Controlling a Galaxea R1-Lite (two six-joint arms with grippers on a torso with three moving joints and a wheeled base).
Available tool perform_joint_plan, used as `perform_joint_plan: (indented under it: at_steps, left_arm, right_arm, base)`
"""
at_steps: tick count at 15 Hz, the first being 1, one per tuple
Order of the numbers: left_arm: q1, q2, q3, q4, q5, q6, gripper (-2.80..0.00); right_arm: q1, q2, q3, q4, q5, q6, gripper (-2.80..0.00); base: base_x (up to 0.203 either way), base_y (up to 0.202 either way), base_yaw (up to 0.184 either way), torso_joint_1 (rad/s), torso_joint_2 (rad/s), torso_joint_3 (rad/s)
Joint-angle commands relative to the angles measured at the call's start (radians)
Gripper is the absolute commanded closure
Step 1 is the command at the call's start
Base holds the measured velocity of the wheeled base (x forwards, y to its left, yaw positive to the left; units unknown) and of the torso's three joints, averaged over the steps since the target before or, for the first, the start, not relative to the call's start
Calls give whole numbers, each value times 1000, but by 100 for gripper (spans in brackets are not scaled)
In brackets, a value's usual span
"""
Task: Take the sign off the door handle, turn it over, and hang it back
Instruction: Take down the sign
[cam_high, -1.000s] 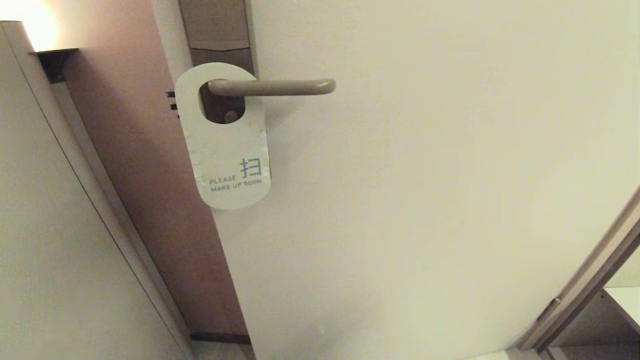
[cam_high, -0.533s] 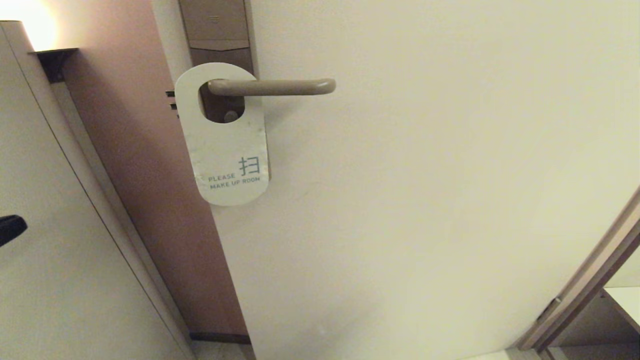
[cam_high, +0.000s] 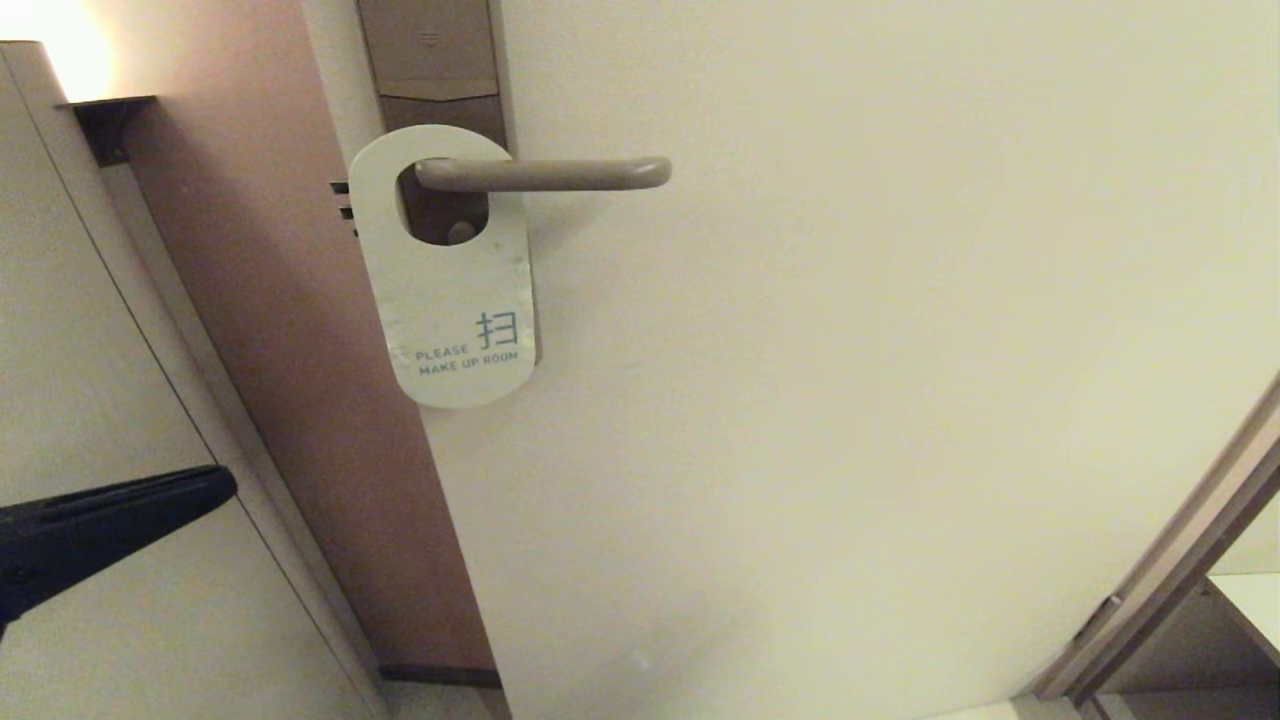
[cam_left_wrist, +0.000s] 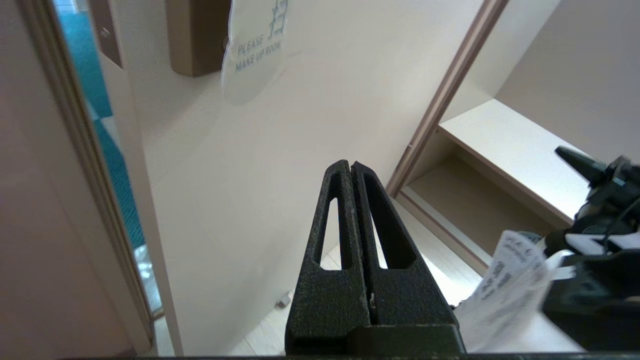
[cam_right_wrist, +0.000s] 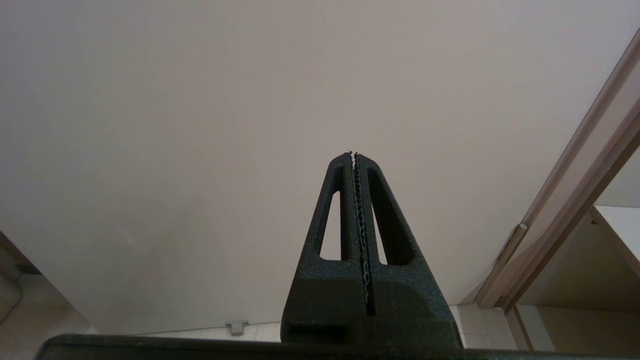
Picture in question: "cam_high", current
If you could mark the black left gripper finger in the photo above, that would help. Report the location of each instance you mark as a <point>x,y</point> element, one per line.
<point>100,535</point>
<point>120,488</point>

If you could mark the blue do-not-disturb door hanger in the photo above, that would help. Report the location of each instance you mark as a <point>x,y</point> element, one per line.
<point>450,300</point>

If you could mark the brown metal lock plate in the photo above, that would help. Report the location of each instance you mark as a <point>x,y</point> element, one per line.
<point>430,50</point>

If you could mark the cream white door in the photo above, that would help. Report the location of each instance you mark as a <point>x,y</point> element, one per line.
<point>850,400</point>

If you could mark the dark baseboard strip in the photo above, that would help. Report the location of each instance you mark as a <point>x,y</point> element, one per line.
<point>440,676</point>

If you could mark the beige keyhole cover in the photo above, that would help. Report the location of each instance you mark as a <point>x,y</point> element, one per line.
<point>462,232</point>

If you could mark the beige open shelf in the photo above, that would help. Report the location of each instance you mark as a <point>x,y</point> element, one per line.
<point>1190,640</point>

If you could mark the glowing wall lamp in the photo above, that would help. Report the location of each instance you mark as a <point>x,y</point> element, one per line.
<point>105,125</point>

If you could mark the metal frame hinge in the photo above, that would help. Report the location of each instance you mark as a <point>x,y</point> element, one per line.
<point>1098,620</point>

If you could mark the brown door frame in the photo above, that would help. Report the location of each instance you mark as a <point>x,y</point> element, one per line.
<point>1160,580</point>

